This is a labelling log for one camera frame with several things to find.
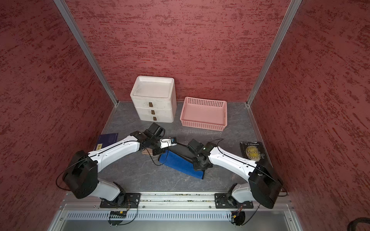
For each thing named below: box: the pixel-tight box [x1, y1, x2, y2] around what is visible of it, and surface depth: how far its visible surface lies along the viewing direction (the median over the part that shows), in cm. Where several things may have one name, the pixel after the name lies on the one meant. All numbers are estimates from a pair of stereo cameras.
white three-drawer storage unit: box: [130, 75, 177, 124], surface depth 99 cm
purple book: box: [95, 132, 119, 151], surface depth 99 cm
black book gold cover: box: [238, 141, 268, 163], surface depth 94 cm
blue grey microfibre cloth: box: [158, 149, 205, 180], surface depth 85 cm
